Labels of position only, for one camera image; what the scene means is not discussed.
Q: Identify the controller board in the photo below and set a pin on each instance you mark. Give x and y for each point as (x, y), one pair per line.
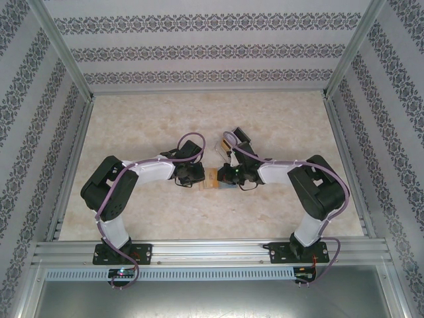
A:
(305, 274)
(122, 273)

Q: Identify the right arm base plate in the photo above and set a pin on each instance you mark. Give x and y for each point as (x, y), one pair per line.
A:
(280, 253)

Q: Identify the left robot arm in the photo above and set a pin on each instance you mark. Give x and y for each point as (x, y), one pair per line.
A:
(152, 172)

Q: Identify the beige card holder wallet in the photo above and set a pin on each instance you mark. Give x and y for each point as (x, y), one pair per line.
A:
(212, 185)

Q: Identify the clear acrylic card box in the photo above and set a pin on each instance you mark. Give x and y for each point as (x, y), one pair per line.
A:
(223, 150)

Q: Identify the left controller board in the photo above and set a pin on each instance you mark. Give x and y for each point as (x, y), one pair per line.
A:
(122, 273)

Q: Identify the orange card stack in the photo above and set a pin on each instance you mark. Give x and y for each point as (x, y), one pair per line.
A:
(226, 144)

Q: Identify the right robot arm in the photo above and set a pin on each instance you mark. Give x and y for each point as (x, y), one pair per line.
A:
(275, 174)

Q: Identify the right controller board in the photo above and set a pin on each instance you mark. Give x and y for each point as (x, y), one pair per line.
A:
(305, 274)

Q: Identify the aluminium side rail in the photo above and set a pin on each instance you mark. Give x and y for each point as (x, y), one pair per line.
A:
(71, 172)
(351, 172)

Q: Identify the aluminium frame post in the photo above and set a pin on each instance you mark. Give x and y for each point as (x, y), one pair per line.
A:
(354, 49)
(63, 49)

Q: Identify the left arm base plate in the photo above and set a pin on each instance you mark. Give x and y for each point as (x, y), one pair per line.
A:
(145, 253)

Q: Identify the gold VIP card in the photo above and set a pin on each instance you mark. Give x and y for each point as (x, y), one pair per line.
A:
(212, 177)

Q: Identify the grey metal sheet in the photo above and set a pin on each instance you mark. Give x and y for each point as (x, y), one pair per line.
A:
(212, 298)

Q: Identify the black card stack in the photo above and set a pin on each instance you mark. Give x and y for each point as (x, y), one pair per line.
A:
(242, 134)

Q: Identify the aluminium mounting rail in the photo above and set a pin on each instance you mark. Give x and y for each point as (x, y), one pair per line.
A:
(208, 251)

